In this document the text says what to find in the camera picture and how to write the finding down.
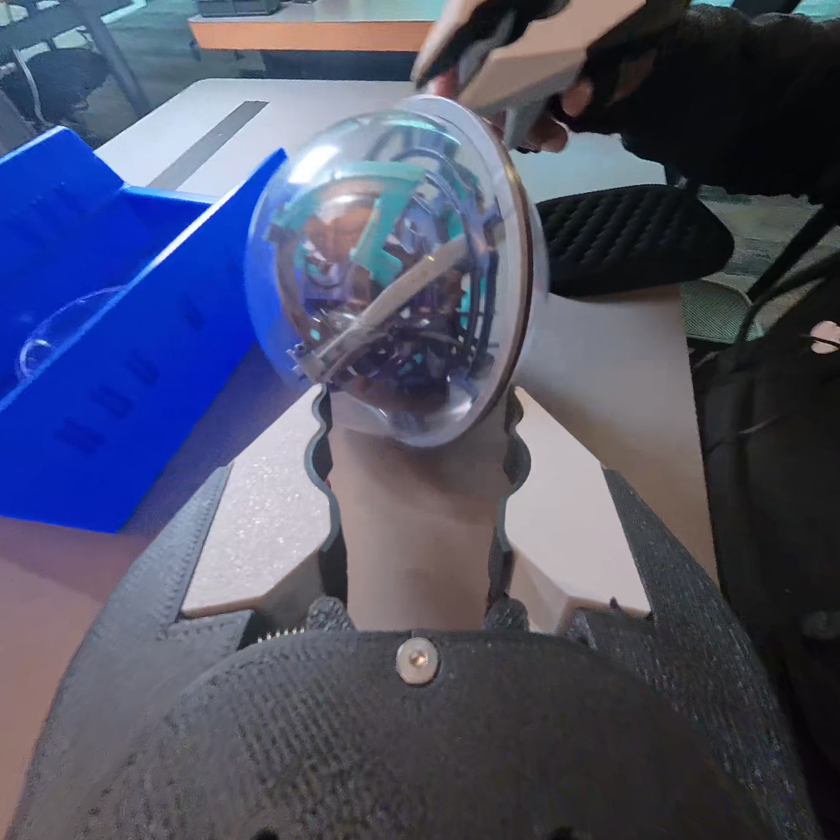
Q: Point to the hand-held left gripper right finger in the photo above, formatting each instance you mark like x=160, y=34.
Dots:
x=571, y=538

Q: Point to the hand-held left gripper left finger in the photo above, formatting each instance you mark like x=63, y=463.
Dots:
x=263, y=538

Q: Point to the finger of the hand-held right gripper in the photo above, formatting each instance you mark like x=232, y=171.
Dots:
x=529, y=125
x=538, y=53

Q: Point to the clear plastic maze ball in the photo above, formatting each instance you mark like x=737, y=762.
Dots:
x=394, y=263

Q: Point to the blue plastic bin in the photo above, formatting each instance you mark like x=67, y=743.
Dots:
x=105, y=394

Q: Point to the clear plastic ball stand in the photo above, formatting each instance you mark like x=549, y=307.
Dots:
x=66, y=335

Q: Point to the person's right hand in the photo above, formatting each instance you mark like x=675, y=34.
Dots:
x=610, y=92

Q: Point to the black mesh wrist rest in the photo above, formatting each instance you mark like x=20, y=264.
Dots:
x=630, y=243

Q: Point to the black backpack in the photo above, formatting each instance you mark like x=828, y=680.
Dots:
x=775, y=551

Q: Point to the long pale desk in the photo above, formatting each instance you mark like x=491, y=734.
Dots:
x=315, y=26

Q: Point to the black office chair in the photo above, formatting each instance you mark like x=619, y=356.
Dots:
x=53, y=85

